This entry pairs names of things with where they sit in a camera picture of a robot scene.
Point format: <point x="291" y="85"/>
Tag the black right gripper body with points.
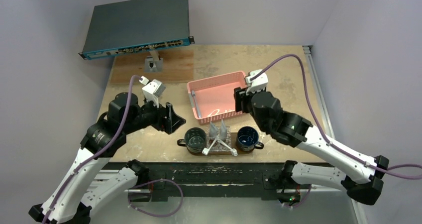
<point x="240" y="99"/>

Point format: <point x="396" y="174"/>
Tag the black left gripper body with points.
<point x="155" y="117"/>

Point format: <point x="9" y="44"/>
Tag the dark grey mug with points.
<point x="195" y="140"/>

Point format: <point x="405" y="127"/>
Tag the pink plastic basket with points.
<point x="215" y="96"/>

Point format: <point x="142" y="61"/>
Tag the dark blue mug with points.
<point x="248" y="139"/>

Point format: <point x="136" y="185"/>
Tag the clear glass toothbrush holder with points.
<point x="229" y="131"/>

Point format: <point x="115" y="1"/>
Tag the oval wooden tray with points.
<point x="237" y="151"/>

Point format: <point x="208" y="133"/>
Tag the blue capped toothpaste tube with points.
<point x="223" y="131"/>

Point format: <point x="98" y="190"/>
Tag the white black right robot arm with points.
<point x="359" y="175"/>

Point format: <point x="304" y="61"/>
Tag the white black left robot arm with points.
<point x="72" y="202"/>

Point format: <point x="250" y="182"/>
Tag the grey blue toothbrush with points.
<point x="196" y="104"/>

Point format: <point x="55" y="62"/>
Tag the brown wooden board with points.
<point x="175" y="66"/>

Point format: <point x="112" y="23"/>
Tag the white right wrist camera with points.
<point x="256" y="81"/>

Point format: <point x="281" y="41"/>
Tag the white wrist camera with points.
<point x="256" y="81"/>
<point x="152" y="90"/>

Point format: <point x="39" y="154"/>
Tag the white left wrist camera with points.
<point x="152" y="90"/>

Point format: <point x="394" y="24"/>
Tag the grey metal bracket stand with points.
<point x="153" y="62"/>

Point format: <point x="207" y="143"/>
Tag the aluminium frame rail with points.
<point x="320" y="99"/>

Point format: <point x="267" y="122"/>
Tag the black table front rail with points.
<point x="209" y="180"/>

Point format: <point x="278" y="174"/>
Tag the grey blue network switch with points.
<point x="135" y="26"/>

